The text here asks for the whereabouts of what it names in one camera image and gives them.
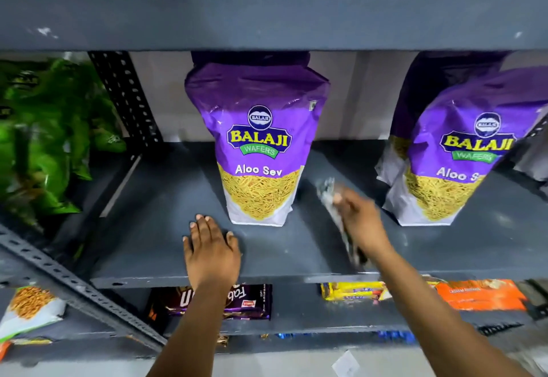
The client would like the person's right hand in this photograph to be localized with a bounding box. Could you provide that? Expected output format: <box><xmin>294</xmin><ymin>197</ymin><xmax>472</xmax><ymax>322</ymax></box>
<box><xmin>332</xmin><ymin>186</ymin><xmax>395</xmax><ymax>258</ymax></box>

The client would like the person's left forearm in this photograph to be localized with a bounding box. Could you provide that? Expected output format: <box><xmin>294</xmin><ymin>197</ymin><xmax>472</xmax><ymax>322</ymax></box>
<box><xmin>146</xmin><ymin>277</ymin><xmax>240</xmax><ymax>377</ymax></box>

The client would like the white paper slip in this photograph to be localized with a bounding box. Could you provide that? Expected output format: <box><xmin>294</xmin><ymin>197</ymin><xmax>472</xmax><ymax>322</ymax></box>
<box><xmin>331</xmin><ymin>350</ymin><xmax>361</xmax><ymax>377</ymax></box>

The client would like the dark purple biscuit packet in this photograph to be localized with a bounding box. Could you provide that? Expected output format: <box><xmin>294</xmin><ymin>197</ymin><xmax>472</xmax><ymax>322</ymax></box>
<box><xmin>147</xmin><ymin>284</ymin><xmax>274</xmax><ymax>321</ymax></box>

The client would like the person's left hand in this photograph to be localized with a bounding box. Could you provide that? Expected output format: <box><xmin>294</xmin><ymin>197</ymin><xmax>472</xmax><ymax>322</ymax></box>
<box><xmin>183</xmin><ymin>214</ymin><xmax>242</xmax><ymax>292</ymax></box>

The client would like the pile of green snack packets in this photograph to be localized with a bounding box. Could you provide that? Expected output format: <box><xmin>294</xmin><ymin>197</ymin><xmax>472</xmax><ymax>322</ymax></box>
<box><xmin>0</xmin><ymin>58</ymin><xmax>127</xmax><ymax>228</ymax></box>

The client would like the person's right forearm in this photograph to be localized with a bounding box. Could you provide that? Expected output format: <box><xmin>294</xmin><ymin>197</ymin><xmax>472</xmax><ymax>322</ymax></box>
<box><xmin>372</xmin><ymin>243</ymin><xmax>532</xmax><ymax>377</ymax></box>

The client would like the grey metal shelf rack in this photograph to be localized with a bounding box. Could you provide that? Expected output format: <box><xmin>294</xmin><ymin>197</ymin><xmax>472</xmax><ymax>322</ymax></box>
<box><xmin>0</xmin><ymin>0</ymin><xmax>548</xmax><ymax>377</ymax></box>

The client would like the yellow biscuit packet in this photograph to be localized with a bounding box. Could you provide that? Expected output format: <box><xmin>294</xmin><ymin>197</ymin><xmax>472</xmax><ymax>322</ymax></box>
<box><xmin>321</xmin><ymin>281</ymin><xmax>387</xmax><ymax>302</ymax></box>

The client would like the white snack packet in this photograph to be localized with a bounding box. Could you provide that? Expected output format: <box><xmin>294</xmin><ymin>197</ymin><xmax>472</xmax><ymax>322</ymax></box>
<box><xmin>0</xmin><ymin>285</ymin><xmax>67</xmax><ymax>343</ymax></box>

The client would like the grey cleaning cloth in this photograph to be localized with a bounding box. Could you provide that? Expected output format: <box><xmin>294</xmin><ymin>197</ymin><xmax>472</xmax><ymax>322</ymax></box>
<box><xmin>316</xmin><ymin>177</ymin><xmax>370</xmax><ymax>269</ymax></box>

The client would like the purple snack packet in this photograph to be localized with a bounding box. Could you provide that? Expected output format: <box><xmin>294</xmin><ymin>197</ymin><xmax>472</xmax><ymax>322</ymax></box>
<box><xmin>375</xmin><ymin>51</ymin><xmax>511</xmax><ymax>187</ymax></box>
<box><xmin>382</xmin><ymin>66</ymin><xmax>548</xmax><ymax>227</ymax></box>
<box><xmin>185</xmin><ymin>51</ymin><xmax>331</xmax><ymax>227</ymax></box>

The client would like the orange snack packet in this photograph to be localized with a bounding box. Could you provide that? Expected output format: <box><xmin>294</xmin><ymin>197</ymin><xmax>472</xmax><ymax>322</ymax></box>
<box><xmin>432</xmin><ymin>279</ymin><xmax>528</xmax><ymax>312</ymax></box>

